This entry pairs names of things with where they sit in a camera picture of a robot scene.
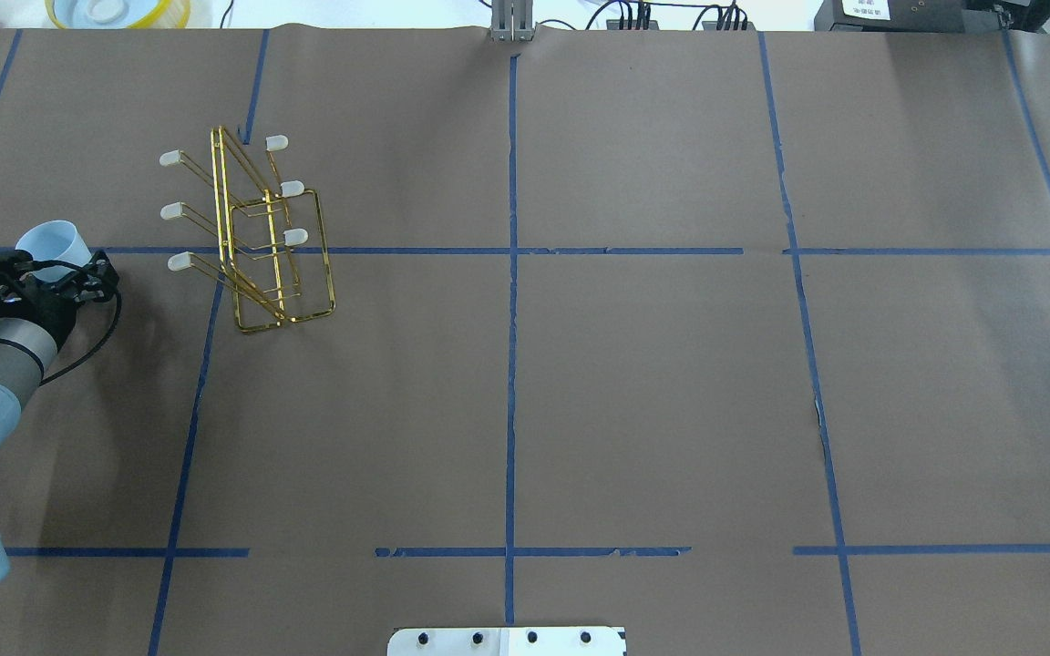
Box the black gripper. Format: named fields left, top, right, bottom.
left=0, top=252, right=119, bottom=342

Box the light blue plastic cup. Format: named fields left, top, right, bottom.
left=15, top=220, right=92, bottom=285

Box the gold wire cup holder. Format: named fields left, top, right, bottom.
left=158, top=126, right=337, bottom=333

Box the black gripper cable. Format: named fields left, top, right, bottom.
left=37, top=273, right=123, bottom=386

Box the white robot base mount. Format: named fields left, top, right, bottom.
left=386, top=626, right=628, bottom=655

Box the aluminium frame post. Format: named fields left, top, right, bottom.
left=484, top=0, right=536, bottom=43

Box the brown paper table cover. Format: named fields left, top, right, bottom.
left=0, top=25, right=1050, bottom=655

